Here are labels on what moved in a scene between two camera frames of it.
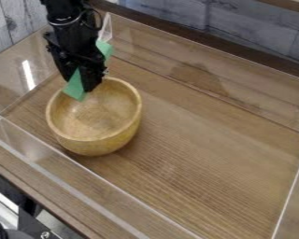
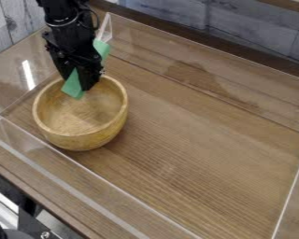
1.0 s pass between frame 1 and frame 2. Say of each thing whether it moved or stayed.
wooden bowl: moved
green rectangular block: stayed
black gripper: stayed
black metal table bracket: stayed
